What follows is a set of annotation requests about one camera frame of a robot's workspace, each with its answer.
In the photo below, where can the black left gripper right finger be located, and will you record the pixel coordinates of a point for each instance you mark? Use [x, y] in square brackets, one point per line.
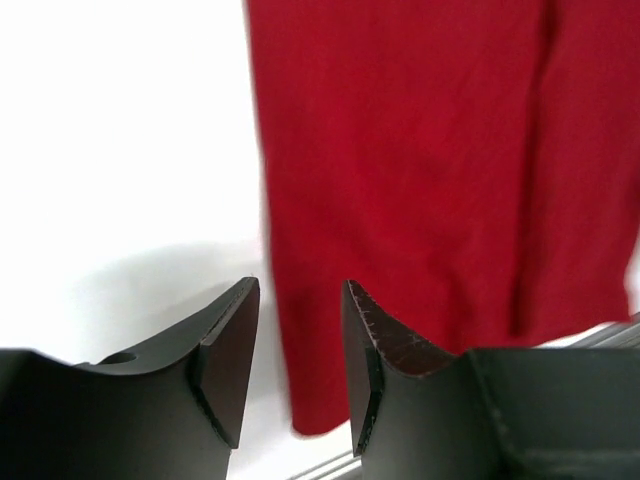
[419, 412]

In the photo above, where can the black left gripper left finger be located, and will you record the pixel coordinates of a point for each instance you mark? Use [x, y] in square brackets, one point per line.
[170, 407]

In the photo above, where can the red t shirt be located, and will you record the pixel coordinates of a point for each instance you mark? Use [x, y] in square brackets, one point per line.
[474, 165]

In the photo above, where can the aluminium table rail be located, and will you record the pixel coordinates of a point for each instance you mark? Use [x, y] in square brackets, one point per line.
[347, 466]

